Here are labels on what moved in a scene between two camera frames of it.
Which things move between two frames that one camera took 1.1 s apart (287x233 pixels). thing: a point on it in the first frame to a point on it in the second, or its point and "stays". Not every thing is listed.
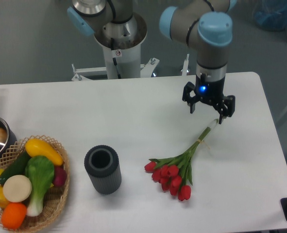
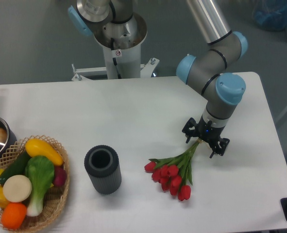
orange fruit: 13,214 stays
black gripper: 209,92 to 206,131
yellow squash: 36,147 stays
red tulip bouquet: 174,173 stays
